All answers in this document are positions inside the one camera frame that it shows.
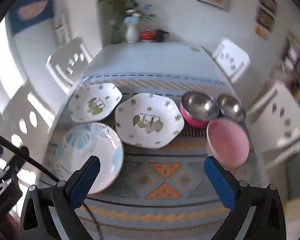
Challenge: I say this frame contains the blue wall hanging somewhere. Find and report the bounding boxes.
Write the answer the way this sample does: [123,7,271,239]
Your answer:
[9,0,54,35]

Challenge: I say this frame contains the white carved wall shelf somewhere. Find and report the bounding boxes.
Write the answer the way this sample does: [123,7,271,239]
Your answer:
[52,12,73,45]

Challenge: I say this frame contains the red lidded teacup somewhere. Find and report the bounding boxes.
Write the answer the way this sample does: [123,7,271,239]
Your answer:
[140,29,155,42]

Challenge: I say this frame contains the window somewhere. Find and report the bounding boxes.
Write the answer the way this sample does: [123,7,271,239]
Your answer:
[0,17,28,113]

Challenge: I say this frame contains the small framed picture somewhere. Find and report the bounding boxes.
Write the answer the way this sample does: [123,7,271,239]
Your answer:
[259,0,278,15]
[255,7,275,32]

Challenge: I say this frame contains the blue steel bowl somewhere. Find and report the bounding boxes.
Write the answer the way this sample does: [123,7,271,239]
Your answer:
[217,94,246,122]

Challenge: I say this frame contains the pink steel bowl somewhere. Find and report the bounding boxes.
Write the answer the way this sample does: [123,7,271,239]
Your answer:
[179,91,220,128]

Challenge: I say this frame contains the small white clover plate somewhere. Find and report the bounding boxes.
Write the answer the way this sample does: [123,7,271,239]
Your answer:
[69,82,123,123]

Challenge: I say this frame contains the dark lidded mug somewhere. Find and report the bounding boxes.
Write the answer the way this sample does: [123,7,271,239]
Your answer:
[155,29,170,42]

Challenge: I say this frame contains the white plate with blue leaves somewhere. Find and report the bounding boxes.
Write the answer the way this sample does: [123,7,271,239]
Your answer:
[52,122,125,195]

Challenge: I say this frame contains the black cable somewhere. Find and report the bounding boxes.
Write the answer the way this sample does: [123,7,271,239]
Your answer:
[0,131,99,240]

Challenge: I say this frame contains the glass vase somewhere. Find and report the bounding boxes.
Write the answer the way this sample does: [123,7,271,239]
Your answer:
[111,21,123,44]

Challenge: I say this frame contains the white ribbed vase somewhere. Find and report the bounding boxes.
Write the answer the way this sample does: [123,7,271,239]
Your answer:
[125,21,139,43]

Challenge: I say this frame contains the patterned table mat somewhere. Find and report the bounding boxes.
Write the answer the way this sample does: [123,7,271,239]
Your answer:
[39,74,265,240]

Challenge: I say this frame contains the large white clover plate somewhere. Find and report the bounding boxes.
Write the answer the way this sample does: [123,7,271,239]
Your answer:
[114,92,185,150]

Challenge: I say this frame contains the yellow tassels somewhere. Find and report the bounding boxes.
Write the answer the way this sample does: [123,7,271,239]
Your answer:
[254,26,269,40]

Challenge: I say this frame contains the dried green plant bunch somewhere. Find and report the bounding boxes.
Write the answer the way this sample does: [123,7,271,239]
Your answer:
[99,0,133,23]

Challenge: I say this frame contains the pink ceramic bowl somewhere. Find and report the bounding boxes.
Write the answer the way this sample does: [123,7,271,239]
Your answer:
[206,119,250,167]

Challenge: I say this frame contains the blue and white flowers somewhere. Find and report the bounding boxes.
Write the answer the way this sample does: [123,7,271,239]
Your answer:
[124,0,157,24]

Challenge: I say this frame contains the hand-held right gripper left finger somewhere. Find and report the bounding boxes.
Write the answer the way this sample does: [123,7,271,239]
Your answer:
[19,155,102,240]

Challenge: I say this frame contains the white chair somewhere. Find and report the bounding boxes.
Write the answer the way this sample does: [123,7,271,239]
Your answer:
[0,80,55,178]
[247,81,300,155]
[212,38,250,83]
[45,36,95,88]

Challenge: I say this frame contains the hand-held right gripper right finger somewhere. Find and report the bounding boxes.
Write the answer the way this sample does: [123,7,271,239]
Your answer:
[204,156,294,240]

